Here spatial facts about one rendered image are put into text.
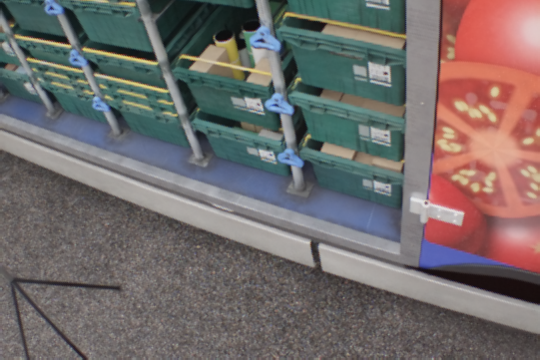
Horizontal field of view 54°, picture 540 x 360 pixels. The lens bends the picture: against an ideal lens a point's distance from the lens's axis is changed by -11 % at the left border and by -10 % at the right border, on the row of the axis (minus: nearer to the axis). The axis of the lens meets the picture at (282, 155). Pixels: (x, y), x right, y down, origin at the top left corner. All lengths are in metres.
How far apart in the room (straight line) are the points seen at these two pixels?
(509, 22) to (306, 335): 1.84
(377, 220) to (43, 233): 1.99
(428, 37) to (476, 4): 0.16
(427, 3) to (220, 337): 1.93
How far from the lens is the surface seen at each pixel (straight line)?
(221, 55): 2.10
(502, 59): 1.27
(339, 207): 2.19
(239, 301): 2.78
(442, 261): 2.04
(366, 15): 1.55
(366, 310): 2.69
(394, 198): 2.12
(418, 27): 1.28
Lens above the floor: 2.47
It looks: 50 degrees down
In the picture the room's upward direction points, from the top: 13 degrees counter-clockwise
